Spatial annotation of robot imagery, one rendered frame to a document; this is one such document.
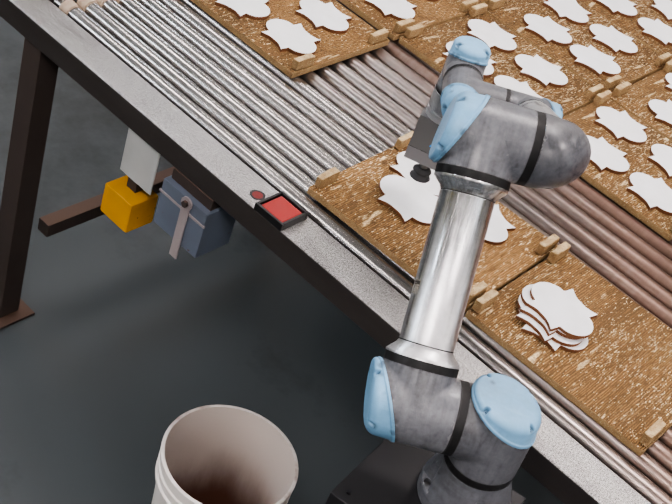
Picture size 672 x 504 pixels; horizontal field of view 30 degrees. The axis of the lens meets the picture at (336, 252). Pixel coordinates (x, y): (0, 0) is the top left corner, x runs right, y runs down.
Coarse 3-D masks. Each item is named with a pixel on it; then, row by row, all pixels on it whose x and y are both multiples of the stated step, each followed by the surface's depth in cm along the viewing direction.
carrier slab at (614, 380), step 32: (512, 288) 245; (576, 288) 251; (608, 288) 254; (480, 320) 235; (512, 320) 238; (608, 320) 246; (640, 320) 249; (512, 352) 232; (544, 352) 233; (608, 352) 239; (640, 352) 241; (576, 384) 229; (608, 384) 232; (640, 384) 234; (608, 416) 225; (640, 416) 227; (640, 448) 221
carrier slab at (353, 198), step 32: (384, 160) 266; (320, 192) 251; (352, 192) 254; (352, 224) 247; (384, 224) 249; (416, 224) 252; (512, 224) 261; (416, 256) 244; (480, 256) 250; (512, 256) 253; (544, 256) 257
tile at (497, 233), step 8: (496, 208) 263; (496, 216) 260; (496, 224) 258; (504, 224) 259; (488, 232) 255; (496, 232) 256; (504, 232) 257; (488, 240) 253; (496, 240) 254; (504, 240) 255
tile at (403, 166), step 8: (400, 152) 268; (400, 160) 266; (408, 160) 267; (392, 168) 263; (400, 168) 264; (408, 168) 264; (408, 176) 262; (432, 176) 265; (424, 184) 262; (432, 184) 263; (432, 192) 260
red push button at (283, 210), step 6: (276, 198) 247; (282, 198) 247; (264, 204) 244; (270, 204) 245; (276, 204) 245; (282, 204) 246; (288, 204) 246; (270, 210) 243; (276, 210) 244; (282, 210) 244; (288, 210) 245; (294, 210) 245; (276, 216) 242; (282, 216) 243; (288, 216) 243; (294, 216) 244; (282, 222) 242
